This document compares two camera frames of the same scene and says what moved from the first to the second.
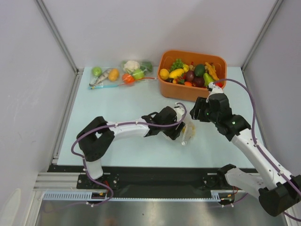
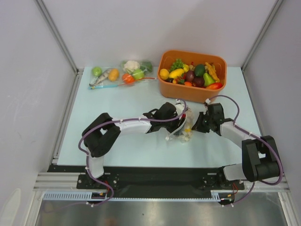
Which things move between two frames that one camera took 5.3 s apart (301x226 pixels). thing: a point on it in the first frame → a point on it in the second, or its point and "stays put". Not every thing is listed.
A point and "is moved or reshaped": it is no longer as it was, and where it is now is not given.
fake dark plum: (199, 81) stays put
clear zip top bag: (189, 130) is moved or reshaped
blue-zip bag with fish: (102, 77) stays put
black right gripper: (200, 110) → (203, 121)
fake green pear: (207, 79) stays put
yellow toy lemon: (164, 74) stays put
